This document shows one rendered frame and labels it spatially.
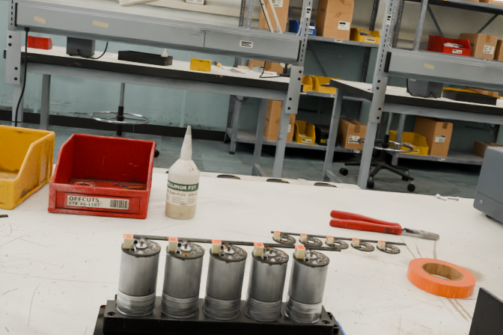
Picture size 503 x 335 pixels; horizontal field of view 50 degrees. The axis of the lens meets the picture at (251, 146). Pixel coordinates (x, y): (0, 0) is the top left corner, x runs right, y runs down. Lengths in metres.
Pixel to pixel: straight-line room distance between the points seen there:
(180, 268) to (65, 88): 4.46
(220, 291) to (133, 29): 2.24
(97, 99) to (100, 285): 4.33
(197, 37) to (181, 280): 2.24
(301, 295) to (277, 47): 2.28
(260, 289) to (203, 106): 4.39
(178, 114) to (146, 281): 4.40
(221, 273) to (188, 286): 0.02
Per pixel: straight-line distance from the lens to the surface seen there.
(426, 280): 0.51
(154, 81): 2.63
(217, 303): 0.36
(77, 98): 4.77
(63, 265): 0.47
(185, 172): 0.57
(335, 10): 4.47
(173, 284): 0.35
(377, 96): 2.79
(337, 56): 4.91
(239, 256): 0.35
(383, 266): 0.55
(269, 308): 0.36
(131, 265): 0.35
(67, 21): 2.58
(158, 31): 2.55
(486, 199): 0.79
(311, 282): 0.36
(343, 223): 0.63
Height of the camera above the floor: 0.95
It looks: 12 degrees down
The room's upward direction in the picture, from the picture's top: 7 degrees clockwise
